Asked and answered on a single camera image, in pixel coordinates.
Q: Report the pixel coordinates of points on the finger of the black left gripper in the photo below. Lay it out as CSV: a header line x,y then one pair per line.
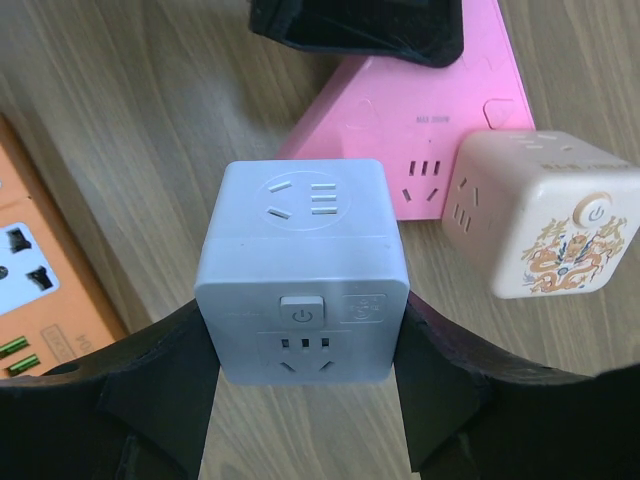
x,y
428,32

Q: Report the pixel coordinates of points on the pink triangular socket adapter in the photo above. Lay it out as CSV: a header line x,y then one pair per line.
x,y
412,118

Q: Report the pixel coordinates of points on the white cube socket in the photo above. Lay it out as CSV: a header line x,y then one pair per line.
x,y
302,276

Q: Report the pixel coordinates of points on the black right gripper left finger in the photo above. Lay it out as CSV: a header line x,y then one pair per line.
x,y
137,409

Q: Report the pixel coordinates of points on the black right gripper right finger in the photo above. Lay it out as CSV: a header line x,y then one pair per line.
x,y
472,410

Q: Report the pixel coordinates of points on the orange power strip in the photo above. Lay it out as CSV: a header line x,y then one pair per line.
x,y
53,307

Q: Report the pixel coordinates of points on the beige dragon cube socket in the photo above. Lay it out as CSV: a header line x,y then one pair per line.
x,y
540,213

